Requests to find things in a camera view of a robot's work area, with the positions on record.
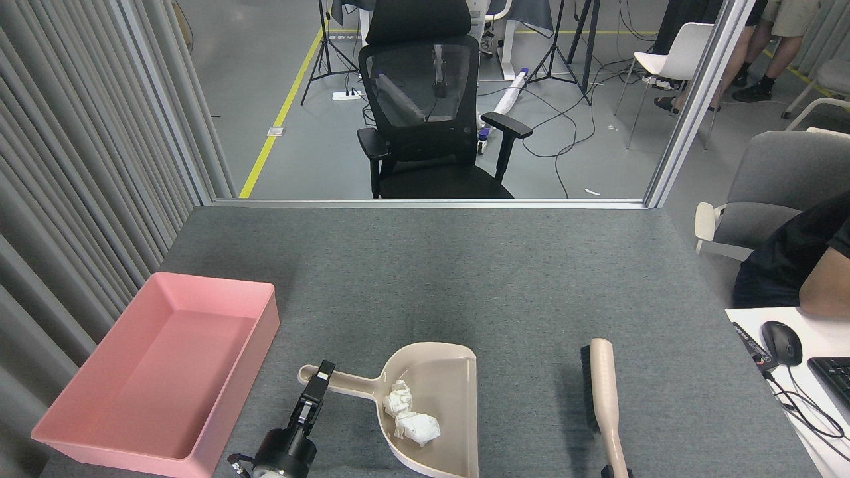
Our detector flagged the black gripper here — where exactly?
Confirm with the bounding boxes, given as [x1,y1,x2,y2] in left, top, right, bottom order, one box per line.
[252,360,337,478]

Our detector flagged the beige hand brush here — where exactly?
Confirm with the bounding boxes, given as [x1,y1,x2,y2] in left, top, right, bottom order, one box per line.
[580,338,630,478]

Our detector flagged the small white paper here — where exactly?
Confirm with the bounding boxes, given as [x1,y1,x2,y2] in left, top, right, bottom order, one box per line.
[383,380,414,418]

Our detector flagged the large white paper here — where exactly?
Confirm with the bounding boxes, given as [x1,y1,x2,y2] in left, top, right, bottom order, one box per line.
[394,412,441,447]

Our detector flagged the beige plastic dustpan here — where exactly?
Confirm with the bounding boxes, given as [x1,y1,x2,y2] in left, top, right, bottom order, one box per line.
[298,342,479,478]

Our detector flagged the pink plastic bin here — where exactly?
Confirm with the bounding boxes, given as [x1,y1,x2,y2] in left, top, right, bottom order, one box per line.
[31,272,280,477]

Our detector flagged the black device with red button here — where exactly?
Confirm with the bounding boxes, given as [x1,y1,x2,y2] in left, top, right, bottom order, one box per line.
[732,322,779,372]

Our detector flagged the black computer mouse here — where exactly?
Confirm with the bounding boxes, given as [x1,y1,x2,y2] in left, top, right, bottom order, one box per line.
[761,321,804,366]

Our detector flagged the black keyboard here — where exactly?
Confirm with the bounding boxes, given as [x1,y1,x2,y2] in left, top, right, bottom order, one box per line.
[807,357,850,411]

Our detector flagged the white desk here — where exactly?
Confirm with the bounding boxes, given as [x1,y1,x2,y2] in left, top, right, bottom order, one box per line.
[725,305,850,478]

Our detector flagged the seated person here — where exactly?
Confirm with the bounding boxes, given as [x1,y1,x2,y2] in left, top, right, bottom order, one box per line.
[732,191,850,317]

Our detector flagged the black mesh office chair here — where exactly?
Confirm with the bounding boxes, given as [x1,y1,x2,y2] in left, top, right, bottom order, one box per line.
[357,0,533,199]

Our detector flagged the grey upholstered armchair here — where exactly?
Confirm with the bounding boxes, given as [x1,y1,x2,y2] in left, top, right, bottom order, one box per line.
[695,127,850,261]

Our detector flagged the grey pleated curtain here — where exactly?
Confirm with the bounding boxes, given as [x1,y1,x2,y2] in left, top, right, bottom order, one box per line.
[0,0,213,478]

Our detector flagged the black tripod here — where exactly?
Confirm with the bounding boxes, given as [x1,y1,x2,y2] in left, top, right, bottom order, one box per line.
[300,0,359,106]
[528,0,602,106]

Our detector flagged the white roll with blue ends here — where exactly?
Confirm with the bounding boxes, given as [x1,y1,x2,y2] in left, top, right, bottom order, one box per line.
[477,66,530,155]

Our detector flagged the white stand leg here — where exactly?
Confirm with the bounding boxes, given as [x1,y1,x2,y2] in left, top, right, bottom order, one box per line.
[497,19,520,82]

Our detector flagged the white plastic chair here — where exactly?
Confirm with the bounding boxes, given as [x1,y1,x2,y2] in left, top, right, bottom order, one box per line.
[614,22,724,150]

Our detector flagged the standing person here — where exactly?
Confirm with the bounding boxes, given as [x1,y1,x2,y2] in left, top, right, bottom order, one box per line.
[727,0,824,104]

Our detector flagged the black desk cables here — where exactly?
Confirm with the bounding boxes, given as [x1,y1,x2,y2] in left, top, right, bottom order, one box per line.
[764,365,850,442]

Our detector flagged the silver frame rail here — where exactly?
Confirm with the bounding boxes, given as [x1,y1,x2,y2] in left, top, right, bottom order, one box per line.
[212,197,648,210]

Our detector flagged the black floor cable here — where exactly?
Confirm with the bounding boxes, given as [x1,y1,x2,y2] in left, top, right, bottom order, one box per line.
[478,40,658,199]

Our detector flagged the silver frame post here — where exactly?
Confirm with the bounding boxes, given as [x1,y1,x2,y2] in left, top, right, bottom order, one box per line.
[644,0,758,208]
[110,0,236,203]

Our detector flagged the grey chair with white frame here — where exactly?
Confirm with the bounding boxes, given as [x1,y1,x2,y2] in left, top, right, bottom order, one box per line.
[782,58,850,130]

